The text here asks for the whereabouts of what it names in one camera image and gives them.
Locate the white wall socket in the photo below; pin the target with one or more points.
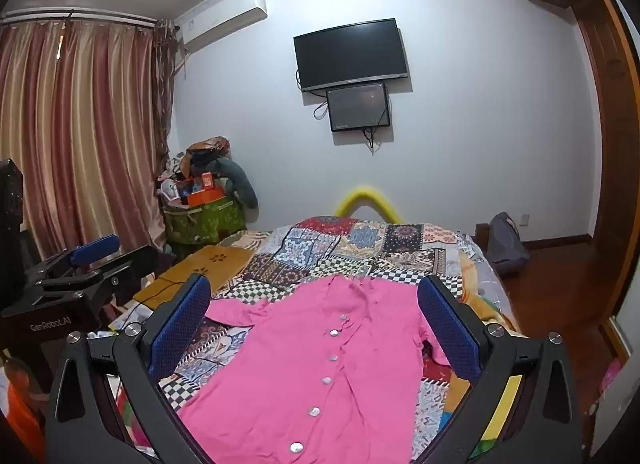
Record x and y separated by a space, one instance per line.
524 220

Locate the white air conditioner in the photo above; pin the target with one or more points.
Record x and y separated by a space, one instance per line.
220 18

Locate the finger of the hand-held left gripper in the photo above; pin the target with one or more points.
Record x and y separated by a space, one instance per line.
95 250
130 271

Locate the curtain rail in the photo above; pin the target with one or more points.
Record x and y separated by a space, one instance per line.
75 17

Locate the yellow paw print mat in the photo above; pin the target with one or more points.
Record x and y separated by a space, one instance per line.
220 259

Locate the patchwork printed blanket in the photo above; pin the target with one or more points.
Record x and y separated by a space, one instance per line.
325 249

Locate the white printed cloth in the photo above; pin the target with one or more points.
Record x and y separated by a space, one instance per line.
127 315

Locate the grey backpack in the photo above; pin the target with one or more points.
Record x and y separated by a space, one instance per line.
505 244

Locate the brown patterned bag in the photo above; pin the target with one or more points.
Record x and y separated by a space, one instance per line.
207 148

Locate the small black wall monitor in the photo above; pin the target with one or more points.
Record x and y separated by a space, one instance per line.
357 106

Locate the striped pink curtain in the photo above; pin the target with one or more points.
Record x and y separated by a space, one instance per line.
85 133

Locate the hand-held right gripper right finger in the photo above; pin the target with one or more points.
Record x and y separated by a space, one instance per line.
447 331

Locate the large black wall television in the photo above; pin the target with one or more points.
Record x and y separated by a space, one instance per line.
350 53

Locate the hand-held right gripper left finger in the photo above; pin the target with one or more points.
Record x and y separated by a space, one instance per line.
180 326

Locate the yellow foam tube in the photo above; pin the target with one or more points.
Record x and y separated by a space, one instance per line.
367 193

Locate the pink button shirt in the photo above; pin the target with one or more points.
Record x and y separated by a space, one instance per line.
300 369

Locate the orange cloth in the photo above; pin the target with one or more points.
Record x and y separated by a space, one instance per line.
20 414

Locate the pink object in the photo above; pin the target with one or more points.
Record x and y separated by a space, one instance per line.
611 376

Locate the green patterned storage bag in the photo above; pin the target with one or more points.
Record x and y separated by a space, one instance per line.
210 221

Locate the orange box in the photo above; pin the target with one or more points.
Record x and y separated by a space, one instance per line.
205 196

